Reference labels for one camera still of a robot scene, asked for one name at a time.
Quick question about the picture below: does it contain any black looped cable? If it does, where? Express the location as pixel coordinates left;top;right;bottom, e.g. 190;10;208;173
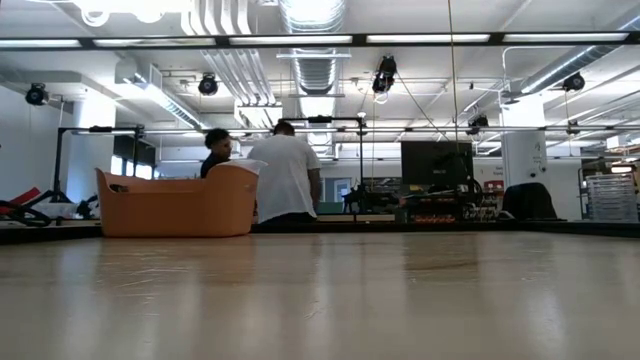
0;198;53;228

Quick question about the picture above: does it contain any silver ventilation duct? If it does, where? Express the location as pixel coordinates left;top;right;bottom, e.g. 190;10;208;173
292;47;347;97

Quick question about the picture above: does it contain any black overhead frame crossbar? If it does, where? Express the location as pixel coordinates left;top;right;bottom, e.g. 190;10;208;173
0;30;640;50

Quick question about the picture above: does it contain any black office chair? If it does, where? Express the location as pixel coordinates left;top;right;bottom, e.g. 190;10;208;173
501;181;560;221

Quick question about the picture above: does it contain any wire shelving rack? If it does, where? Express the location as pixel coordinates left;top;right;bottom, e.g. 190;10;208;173
578;167;640;224

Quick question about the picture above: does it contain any black monitor screen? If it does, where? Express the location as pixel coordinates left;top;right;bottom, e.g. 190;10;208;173
400;140;474;186

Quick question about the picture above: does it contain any black equipment shelf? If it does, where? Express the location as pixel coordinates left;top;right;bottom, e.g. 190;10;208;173
399;183;501;225

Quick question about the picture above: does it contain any black aluminium table frame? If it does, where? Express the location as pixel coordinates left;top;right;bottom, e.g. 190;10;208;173
0;218;640;246

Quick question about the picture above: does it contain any orange plastic basket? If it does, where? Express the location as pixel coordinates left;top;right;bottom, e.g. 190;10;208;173
95;164;260;238

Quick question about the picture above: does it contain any person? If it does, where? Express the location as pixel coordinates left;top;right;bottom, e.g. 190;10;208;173
247;120;323;225
199;127;234;180

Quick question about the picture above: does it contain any thin hanging cord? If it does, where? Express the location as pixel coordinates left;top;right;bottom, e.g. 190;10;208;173
447;0;460;156

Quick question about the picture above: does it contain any background wooden workbench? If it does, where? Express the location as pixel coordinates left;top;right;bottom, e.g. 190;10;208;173
317;213;397;224

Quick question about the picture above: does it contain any black metal gantry frame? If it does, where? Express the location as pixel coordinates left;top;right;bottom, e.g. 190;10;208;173
55;124;146;204
278;115;365;224

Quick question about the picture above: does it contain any black ceiling camera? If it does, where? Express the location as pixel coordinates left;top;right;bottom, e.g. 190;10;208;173
372;54;399;95
197;72;220;97
24;82;50;107
562;71;586;93
467;114;490;136

